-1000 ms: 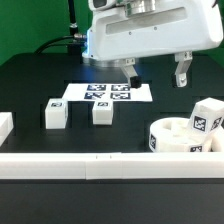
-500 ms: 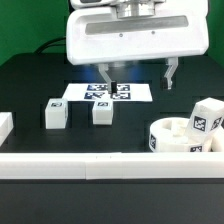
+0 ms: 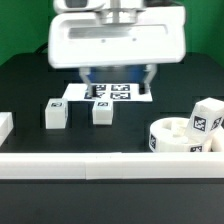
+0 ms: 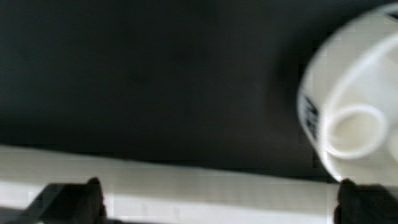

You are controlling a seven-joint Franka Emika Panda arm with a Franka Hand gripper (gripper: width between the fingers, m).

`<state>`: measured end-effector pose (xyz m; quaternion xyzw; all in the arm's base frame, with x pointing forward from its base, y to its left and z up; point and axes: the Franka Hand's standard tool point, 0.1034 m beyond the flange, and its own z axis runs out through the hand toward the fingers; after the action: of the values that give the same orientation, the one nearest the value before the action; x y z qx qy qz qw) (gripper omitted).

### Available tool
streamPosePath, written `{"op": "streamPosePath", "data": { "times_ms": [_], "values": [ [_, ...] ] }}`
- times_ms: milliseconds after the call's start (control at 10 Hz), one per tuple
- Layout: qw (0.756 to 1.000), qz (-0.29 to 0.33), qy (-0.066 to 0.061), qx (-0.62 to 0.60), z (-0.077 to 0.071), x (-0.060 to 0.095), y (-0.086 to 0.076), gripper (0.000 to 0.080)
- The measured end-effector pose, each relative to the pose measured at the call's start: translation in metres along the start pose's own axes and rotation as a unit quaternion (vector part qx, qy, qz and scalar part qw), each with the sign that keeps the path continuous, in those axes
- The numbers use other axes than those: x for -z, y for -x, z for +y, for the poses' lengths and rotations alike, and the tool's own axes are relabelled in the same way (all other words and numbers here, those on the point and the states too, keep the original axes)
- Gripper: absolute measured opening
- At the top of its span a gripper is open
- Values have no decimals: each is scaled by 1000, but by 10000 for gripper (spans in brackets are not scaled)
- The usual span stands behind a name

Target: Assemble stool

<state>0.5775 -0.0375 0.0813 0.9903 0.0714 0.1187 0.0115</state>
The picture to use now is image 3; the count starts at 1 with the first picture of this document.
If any white left fence bar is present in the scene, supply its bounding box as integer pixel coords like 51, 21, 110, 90
0, 112, 14, 146

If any white marker sheet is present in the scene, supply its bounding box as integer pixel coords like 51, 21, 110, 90
63, 83, 153, 102

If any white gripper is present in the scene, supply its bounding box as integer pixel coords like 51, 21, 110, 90
48, 6, 186, 98

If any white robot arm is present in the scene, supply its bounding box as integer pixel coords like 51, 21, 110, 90
48, 0, 186, 97

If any white fence bar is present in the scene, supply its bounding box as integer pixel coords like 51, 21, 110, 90
0, 152, 224, 180
0, 112, 14, 146

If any white front fence bar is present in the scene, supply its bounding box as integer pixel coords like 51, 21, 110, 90
0, 152, 224, 180

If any black cable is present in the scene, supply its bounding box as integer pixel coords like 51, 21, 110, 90
35, 43, 50, 55

